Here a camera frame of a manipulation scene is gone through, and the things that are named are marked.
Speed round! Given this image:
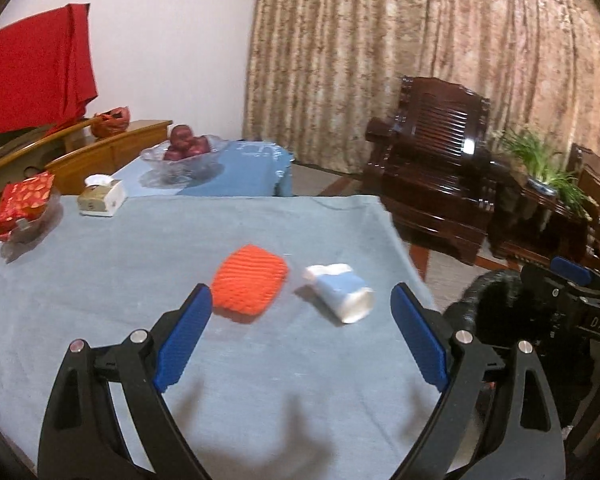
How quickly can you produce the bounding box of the dark wooden side table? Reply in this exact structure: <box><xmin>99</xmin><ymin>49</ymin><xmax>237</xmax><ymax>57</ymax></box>
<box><xmin>490</xmin><ymin>157</ymin><xmax>600</xmax><ymax>266</ymax></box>

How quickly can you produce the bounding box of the orange knitted sponge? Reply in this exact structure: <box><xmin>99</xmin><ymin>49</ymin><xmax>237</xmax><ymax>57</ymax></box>
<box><xmin>211</xmin><ymin>245</ymin><xmax>289</xmax><ymax>326</ymax></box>

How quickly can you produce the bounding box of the red cloth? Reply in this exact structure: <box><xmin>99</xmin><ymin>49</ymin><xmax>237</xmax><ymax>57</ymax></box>
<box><xmin>0</xmin><ymin>3</ymin><xmax>98</xmax><ymax>138</ymax></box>

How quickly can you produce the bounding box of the dark wooden armchair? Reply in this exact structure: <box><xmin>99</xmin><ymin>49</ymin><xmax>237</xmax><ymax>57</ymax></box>
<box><xmin>362</xmin><ymin>76</ymin><xmax>498</xmax><ymax>266</ymax></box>
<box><xmin>565</xmin><ymin>142</ymin><xmax>600</xmax><ymax>281</ymax></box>

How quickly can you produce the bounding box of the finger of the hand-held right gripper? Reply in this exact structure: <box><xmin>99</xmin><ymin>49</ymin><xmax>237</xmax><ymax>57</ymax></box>
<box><xmin>521</xmin><ymin>256</ymin><xmax>600</xmax><ymax>303</ymax></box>
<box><xmin>522</xmin><ymin>285</ymin><xmax>581</xmax><ymax>356</ymax></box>

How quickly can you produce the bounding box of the red snack packet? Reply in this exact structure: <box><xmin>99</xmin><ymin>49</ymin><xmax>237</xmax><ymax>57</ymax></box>
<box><xmin>0</xmin><ymin>171</ymin><xmax>56</xmax><ymax>241</ymax></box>

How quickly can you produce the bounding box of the blue table cover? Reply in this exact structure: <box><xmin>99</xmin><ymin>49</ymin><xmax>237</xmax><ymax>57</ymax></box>
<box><xmin>111</xmin><ymin>140</ymin><xmax>295</xmax><ymax>198</ymax></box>

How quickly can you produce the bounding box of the tissue box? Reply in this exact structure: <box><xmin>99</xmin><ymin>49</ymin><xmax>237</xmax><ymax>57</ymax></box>
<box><xmin>76</xmin><ymin>174</ymin><xmax>127</xmax><ymax>217</ymax></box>

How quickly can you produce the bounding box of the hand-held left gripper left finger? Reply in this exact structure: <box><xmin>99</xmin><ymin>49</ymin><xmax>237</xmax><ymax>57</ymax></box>
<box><xmin>37</xmin><ymin>282</ymin><xmax>214</xmax><ymax>480</ymax></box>

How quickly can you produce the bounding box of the grey-blue tablecloth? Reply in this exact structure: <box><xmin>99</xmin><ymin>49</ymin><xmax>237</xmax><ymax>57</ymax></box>
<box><xmin>0</xmin><ymin>195</ymin><xmax>443</xmax><ymax>480</ymax></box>

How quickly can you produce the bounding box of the red plastic bag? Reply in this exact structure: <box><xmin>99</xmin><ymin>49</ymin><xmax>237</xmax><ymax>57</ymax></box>
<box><xmin>90</xmin><ymin>106</ymin><xmax>131</xmax><ymax>139</ymax></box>

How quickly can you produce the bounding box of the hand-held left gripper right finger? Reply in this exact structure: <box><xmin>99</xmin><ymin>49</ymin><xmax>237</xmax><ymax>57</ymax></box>
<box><xmin>390</xmin><ymin>282</ymin><xmax>566</xmax><ymax>480</ymax></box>

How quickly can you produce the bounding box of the beige patterned curtain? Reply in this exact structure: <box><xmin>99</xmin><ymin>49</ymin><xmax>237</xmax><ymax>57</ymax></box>
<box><xmin>242</xmin><ymin>0</ymin><xmax>600</xmax><ymax>191</ymax></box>

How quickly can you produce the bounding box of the small plant pot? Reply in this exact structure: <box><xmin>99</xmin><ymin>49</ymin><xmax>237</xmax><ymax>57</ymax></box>
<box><xmin>527</xmin><ymin>177</ymin><xmax>557</xmax><ymax>197</ymax></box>

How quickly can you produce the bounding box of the glass fruit bowl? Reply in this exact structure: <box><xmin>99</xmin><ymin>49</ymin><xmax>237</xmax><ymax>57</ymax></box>
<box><xmin>140</xmin><ymin>135</ymin><xmax>229</xmax><ymax>181</ymax></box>

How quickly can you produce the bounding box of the green potted plant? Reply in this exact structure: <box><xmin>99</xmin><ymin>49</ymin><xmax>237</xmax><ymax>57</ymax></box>
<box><xmin>495</xmin><ymin>127</ymin><xmax>596</xmax><ymax>216</ymax></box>

